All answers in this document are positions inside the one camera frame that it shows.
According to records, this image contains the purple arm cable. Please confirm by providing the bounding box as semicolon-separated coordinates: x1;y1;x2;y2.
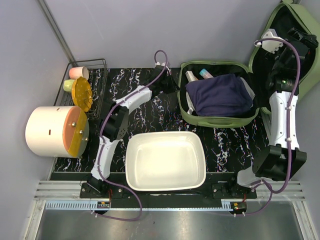
231;36;301;218
91;50;171;222

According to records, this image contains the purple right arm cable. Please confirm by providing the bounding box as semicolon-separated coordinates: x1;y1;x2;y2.
231;36;301;218

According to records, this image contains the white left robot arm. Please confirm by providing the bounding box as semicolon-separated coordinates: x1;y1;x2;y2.
87;63;179;198

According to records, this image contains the pink cup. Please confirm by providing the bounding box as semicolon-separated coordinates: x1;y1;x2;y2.
69;66;89;80

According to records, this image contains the green hard-shell suitcase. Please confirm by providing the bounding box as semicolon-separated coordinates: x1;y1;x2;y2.
177;1;320;128

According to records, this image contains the white cylinder appliance orange lid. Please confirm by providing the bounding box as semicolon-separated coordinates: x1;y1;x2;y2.
25;106;90;158

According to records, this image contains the light green cup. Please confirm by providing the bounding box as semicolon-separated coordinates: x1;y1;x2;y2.
63;79;75;93

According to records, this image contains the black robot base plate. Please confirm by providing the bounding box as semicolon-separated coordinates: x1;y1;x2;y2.
80;172;257;210

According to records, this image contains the aluminium rail frame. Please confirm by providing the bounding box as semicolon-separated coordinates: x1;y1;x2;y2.
24;180;320;240

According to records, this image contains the black wire dish rack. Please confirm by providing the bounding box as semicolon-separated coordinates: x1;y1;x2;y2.
53;58;108;120

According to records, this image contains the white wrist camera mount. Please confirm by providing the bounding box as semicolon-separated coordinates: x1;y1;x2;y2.
254;28;284;54

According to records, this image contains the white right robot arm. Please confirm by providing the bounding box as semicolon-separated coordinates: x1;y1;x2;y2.
227;27;319;199

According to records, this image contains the white rectangular plastic basin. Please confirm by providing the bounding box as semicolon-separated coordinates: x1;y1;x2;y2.
125;131;207;192

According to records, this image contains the navy blue folded garment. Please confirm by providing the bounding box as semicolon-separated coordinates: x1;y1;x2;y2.
185;73;254;117

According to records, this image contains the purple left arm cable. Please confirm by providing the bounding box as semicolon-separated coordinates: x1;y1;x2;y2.
91;50;171;222

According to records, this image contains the white cosmetic tube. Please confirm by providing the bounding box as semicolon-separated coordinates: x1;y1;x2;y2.
185;71;199;83

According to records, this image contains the pink blue tube bottle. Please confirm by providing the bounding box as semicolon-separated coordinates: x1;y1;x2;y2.
199;68;214;79

